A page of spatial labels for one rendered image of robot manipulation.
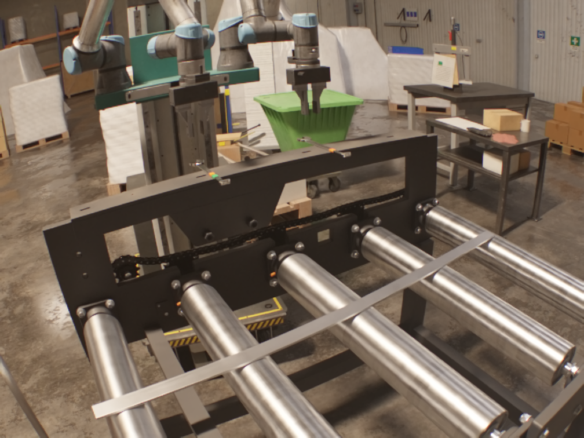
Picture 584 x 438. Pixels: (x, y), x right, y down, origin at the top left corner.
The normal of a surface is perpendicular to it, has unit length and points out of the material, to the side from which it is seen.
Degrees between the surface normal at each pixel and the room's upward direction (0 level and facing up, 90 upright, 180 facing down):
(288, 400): 3
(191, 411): 0
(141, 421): 20
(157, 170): 90
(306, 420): 3
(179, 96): 90
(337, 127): 100
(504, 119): 90
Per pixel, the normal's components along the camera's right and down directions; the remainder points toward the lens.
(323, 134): 0.35, 0.55
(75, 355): -0.07, -0.89
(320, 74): 0.47, 0.36
